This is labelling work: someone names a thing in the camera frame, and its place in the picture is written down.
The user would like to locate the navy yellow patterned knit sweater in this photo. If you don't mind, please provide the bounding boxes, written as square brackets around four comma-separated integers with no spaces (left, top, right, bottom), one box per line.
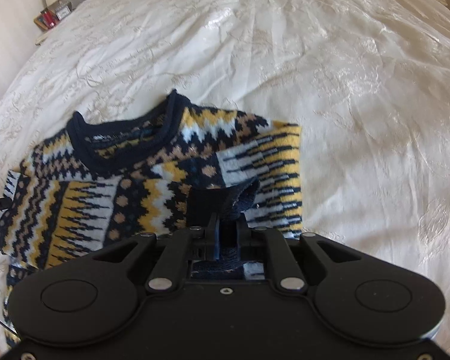
[0,88,304,347]

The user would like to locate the cream left nightstand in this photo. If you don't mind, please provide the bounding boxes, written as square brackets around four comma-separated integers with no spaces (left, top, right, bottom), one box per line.
[34,29,54,46]

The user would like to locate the red candle jar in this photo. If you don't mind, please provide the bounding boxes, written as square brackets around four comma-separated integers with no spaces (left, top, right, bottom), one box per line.
[41,9,57,29]

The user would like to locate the small white alarm clock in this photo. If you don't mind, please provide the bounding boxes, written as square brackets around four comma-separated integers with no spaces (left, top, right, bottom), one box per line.
[55,6,72,21]

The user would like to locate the cream floral bedspread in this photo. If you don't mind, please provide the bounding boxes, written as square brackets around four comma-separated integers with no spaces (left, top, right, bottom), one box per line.
[0,0,450,354]

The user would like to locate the wooden picture frame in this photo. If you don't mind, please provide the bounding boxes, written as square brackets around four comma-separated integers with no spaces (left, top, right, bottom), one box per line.
[34,15,49,32]

